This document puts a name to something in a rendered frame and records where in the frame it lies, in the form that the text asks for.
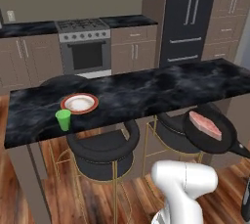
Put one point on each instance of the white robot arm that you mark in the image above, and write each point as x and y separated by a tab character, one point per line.
182	182

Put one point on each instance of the white plate with red rim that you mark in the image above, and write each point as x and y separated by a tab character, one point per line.
79	103

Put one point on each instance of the raw pink steak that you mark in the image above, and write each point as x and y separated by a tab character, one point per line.
205	125

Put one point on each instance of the black frying pan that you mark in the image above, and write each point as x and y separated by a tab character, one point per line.
208	143

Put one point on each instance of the brown base cupboard run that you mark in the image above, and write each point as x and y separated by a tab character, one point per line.
133	50
31	60

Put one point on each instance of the black stool with gold legs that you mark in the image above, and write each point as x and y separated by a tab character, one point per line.
101	149
65	80
171	133

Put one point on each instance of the silver stove with oven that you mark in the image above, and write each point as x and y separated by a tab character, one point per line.
85	48

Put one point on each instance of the green cup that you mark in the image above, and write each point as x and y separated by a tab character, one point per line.
63	120

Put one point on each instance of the tall brown cupboard run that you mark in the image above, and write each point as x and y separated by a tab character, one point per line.
228	16

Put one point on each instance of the white wall socket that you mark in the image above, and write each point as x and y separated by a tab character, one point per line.
11	16

